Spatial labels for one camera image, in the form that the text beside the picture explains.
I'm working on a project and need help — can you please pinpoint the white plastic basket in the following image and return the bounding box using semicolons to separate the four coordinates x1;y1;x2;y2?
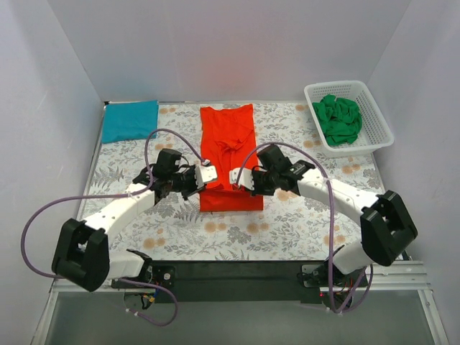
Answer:
304;80;394;158

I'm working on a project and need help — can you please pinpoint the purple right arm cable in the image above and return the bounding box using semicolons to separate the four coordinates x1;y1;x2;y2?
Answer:
234;142;374;314

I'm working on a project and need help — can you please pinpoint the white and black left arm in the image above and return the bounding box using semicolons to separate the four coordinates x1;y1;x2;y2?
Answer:
51;149;205;292

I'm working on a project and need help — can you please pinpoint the folded teal t shirt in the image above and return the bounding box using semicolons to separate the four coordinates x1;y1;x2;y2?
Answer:
101;100;159;144

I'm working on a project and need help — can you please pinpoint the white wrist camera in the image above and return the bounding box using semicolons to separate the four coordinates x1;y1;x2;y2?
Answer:
229;167;254;190
195;165;218;189

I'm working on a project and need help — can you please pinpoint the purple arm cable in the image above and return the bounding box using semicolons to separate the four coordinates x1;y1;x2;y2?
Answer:
234;142;374;314
20;128;213;327

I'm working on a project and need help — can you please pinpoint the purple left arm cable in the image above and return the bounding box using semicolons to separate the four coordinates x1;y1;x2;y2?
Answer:
20;128;213;327

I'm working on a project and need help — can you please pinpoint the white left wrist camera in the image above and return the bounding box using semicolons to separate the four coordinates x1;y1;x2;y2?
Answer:
195;165;218;189

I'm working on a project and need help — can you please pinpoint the aluminium frame rail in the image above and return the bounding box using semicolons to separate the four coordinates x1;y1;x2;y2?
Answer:
50;260;431;293

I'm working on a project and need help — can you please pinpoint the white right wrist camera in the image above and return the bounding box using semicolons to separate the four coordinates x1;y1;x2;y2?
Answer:
229;167;254;190

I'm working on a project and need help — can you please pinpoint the crumpled green t shirt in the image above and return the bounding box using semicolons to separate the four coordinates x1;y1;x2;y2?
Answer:
312;94;362;147

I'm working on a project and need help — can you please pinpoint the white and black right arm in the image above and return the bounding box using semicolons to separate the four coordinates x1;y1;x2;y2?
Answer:
229;143;418;287

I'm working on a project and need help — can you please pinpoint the floral patterned table mat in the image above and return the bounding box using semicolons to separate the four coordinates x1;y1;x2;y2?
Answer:
78;103;383;260

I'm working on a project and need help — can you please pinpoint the orange t shirt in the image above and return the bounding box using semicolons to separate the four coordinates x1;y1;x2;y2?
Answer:
200;104;264;212

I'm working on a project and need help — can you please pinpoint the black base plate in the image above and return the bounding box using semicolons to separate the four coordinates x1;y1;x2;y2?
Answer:
111;260;369;305

